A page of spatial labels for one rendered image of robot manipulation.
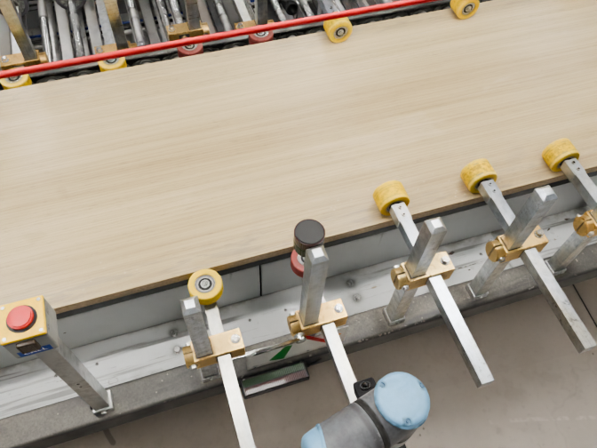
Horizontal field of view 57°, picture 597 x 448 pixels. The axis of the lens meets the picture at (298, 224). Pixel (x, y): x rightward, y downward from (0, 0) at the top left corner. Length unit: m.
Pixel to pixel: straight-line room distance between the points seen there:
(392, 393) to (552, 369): 1.55
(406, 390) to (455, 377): 1.34
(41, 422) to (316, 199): 0.85
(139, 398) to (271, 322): 0.40
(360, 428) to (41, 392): 0.95
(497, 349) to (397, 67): 1.19
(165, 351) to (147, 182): 0.45
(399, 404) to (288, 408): 1.24
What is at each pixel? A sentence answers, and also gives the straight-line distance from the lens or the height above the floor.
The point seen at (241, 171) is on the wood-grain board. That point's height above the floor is 0.90.
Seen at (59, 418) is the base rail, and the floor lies 0.70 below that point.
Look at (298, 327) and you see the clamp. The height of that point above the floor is 0.87.
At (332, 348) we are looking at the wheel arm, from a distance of 1.30.
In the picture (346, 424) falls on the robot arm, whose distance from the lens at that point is 0.92.
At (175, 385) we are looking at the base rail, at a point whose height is 0.70.
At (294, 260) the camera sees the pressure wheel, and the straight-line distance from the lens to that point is 1.33.
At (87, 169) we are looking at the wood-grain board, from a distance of 1.56.
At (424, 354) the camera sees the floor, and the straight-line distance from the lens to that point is 2.27.
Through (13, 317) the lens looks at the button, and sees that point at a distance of 1.00.
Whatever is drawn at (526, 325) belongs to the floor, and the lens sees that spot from 2.46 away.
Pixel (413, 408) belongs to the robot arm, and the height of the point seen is 1.20.
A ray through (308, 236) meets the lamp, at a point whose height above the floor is 1.18.
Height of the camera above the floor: 2.07
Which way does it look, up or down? 57 degrees down
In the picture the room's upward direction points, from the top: 4 degrees clockwise
